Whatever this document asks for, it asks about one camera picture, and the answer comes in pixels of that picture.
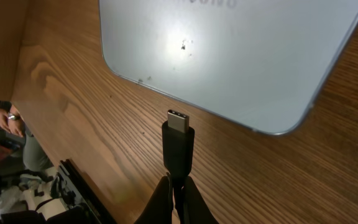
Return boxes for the black USB charging cable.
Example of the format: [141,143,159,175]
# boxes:
[161,109,196,224]

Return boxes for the Galaxy S25 smartphone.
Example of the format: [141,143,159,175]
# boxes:
[99,0,358,135]

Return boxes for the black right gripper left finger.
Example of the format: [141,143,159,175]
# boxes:
[135,175,173,224]

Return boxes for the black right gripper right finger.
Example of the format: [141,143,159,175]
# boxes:
[183,177,218,224]

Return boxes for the person in background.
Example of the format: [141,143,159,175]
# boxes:
[0,98,55,224]

